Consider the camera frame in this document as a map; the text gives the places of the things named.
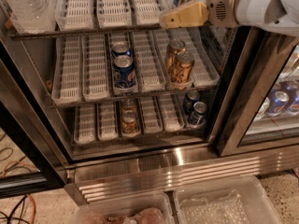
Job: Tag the top wire shelf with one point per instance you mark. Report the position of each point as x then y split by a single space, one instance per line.
16 36

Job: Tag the wire shelf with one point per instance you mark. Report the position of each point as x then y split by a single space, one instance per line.
147 140
131 96
16 36

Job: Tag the steel fridge bottom grille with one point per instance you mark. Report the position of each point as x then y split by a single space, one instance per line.
170 169

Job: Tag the gold can rear bottom shelf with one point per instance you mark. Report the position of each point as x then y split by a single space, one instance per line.
128 105

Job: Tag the blue can rear bottom shelf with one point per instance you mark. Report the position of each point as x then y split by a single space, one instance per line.
190 98

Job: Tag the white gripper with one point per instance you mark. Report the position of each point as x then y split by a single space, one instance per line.
220 8

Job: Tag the blue can shelf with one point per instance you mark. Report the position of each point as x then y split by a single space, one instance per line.
198 113
190 98

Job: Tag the middle wire shelf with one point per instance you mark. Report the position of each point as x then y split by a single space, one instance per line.
131 96

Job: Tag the gold can front middle shelf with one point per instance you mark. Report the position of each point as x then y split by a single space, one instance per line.
182 67

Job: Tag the open fridge door left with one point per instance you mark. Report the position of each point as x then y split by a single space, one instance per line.
23 126

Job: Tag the gold can front bottom shelf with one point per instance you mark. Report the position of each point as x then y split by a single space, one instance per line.
129 122

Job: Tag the closed glass fridge door right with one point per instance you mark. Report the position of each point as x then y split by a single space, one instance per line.
268 53

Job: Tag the blue Pepsi can front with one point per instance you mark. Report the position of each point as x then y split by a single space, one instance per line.
124 72

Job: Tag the gold can shelf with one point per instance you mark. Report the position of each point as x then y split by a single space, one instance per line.
128 105
182 67
129 122
174 47

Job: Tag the bottom wire shelf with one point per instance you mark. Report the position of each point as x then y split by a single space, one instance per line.
147 140

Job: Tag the pepsi can behind glass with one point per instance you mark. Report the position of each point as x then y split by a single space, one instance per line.
278 100
292 89

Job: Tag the clear plastic bin left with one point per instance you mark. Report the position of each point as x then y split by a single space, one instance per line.
124 206

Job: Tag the blue pepsi can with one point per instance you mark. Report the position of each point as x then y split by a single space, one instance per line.
121 48
124 72

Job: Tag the gold can rear middle shelf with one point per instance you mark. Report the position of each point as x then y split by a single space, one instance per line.
174 47

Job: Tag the blue Pepsi can rear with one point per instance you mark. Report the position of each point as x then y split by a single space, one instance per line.
121 48

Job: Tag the blue can front bottom shelf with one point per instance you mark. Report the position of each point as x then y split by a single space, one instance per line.
198 113

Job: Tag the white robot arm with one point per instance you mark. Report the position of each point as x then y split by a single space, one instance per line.
276 16

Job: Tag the clear plastic bin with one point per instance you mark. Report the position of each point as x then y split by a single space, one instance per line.
124 206
236 200

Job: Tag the clear plastic bin right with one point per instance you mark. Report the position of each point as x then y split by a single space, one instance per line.
236 200

